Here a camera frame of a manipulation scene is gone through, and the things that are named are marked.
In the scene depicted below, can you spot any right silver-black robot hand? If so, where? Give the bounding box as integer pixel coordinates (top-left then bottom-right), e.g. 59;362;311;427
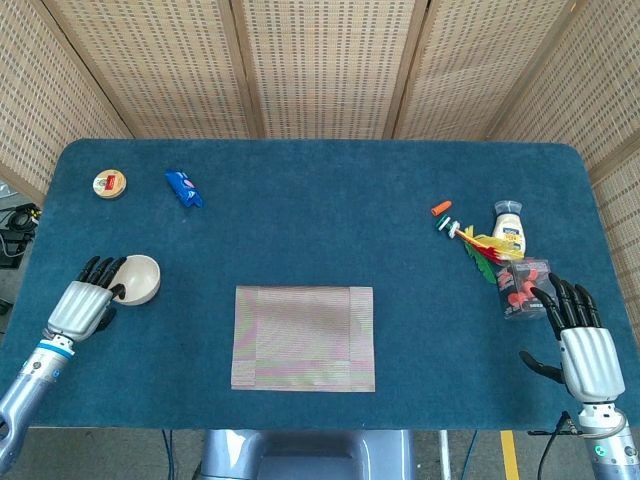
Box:
518;272;628;404

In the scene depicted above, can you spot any left silver-black robot hand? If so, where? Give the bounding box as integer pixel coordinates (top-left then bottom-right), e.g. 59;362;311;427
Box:
45;255;129;344

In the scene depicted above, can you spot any white round bowl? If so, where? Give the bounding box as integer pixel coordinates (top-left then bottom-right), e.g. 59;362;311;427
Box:
110;253;162;307

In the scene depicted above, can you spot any grey-brown woven placemat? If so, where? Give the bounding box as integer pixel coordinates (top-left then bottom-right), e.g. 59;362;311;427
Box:
230;285;377;394

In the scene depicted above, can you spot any clear box with red items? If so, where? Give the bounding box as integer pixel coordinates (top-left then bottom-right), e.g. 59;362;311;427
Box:
494;257;561;321

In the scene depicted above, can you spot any round tin with red label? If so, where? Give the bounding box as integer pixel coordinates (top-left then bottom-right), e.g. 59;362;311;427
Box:
91;168;128;201

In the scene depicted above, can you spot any white mayonnaise squeeze bottle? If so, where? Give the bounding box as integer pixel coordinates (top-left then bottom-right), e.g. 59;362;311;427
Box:
490;199;530;261

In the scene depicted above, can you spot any blue snack packet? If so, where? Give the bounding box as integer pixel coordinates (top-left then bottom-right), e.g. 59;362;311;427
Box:
164;169;205;209

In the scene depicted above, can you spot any white table leg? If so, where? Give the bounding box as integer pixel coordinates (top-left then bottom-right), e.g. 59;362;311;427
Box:
438;429;452;480

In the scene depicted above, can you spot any colourful feather shuttlecock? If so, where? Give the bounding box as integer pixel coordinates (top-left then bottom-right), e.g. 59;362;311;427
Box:
433;213;526;286

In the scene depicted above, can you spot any blue felt table cover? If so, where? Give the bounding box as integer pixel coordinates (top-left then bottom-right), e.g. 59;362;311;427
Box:
0;138;640;432

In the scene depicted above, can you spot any blue-grey robot torso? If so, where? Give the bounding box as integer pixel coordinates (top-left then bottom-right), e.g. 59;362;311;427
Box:
192;428;416;480

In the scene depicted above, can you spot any woven bamboo folding screen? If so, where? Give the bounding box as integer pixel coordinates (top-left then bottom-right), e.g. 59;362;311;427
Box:
0;0;640;311

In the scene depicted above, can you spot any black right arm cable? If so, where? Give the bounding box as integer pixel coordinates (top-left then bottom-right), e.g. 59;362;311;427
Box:
537;410;577;480

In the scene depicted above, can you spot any black equipment with cables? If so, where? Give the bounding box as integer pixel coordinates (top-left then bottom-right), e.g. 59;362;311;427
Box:
0;202;44;269

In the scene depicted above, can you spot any blue floor cable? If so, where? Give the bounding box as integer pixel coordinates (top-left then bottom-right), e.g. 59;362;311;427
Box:
460;430;480;480
160;429;176;480

